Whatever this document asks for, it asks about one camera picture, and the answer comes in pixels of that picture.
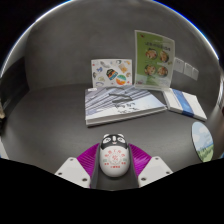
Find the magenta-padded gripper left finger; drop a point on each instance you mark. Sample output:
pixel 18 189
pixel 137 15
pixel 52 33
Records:
pixel 74 169

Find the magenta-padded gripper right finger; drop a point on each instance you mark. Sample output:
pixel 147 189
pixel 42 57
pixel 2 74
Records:
pixel 151 169

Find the white panda computer mouse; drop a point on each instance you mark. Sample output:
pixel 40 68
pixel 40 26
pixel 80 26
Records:
pixel 114 160

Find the grey cover book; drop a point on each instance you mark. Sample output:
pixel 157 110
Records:
pixel 120 105

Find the white book with blue band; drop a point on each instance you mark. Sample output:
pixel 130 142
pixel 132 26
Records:
pixel 186 104

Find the white sticker sheet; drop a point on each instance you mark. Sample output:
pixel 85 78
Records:
pixel 111 73

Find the green menu display stand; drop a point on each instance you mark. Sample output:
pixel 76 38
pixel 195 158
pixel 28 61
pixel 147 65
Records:
pixel 154 60

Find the white wall socket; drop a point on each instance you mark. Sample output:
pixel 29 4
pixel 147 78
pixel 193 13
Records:
pixel 195 73
pixel 188 69
pixel 179 65

